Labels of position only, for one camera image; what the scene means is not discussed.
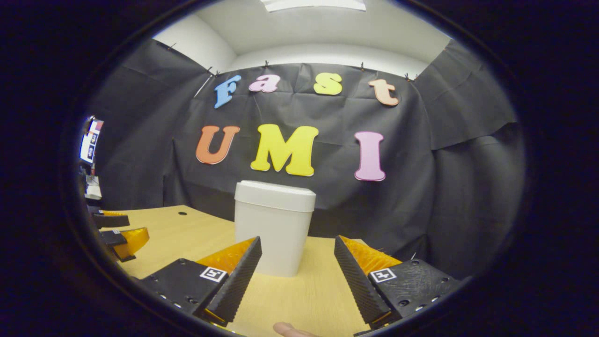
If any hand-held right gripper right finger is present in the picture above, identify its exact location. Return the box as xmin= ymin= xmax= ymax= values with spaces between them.
xmin=334 ymin=235 xmax=471 ymax=330

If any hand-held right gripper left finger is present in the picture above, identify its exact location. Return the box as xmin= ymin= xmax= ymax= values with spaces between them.
xmin=139 ymin=236 xmax=263 ymax=327

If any white desktop garbage bin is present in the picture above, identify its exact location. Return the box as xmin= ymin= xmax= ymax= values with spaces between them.
xmin=234 ymin=180 xmax=317 ymax=278

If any wooden desktop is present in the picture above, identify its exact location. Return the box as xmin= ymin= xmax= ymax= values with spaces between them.
xmin=94 ymin=205 xmax=403 ymax=337

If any white side table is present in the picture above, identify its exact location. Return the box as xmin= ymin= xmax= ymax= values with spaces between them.
xmin=85 ymin=176 xmax=102 ymax=200

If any computer monitor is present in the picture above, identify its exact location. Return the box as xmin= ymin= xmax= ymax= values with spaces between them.
xmin=80 ymin=118 xmax=104 ymax=164

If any black backdrop cloth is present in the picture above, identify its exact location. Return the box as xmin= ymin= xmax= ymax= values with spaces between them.
xmin=87 ymin=37 xmax=525 ymax=281

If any ceiling light panel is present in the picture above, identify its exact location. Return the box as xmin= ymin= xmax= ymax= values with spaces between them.
xmin=260 ymin=0 xmax=367 ymax=13

